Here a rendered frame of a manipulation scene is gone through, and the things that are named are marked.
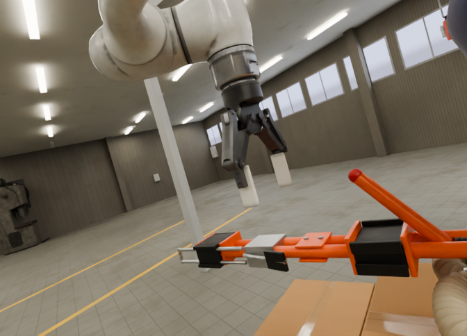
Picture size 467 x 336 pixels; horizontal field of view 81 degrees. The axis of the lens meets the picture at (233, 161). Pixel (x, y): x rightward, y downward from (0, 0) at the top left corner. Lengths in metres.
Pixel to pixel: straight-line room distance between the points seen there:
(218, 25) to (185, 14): 0.06
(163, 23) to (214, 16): 0.08
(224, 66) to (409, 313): 0.51
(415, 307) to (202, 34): 0.58
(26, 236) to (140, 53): 13.44
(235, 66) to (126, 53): 0.18
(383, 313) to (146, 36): 0.60
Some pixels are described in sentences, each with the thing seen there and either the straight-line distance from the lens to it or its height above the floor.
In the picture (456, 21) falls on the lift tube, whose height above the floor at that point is 1.35.
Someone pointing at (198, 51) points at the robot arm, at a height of 1.47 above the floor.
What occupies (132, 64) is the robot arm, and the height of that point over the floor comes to 1.46.
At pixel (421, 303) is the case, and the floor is 0.94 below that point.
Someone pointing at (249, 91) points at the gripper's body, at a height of 1.37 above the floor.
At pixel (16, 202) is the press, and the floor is 1.87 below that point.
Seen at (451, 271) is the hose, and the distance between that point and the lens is 0.51.
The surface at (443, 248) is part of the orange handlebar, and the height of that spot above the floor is 1.08.
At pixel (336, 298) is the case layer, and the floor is 0.54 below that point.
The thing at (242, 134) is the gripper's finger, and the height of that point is 1.30.
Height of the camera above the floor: 1.27
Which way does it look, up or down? 1 degrees down
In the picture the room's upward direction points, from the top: 16 degrees counter-clockwise
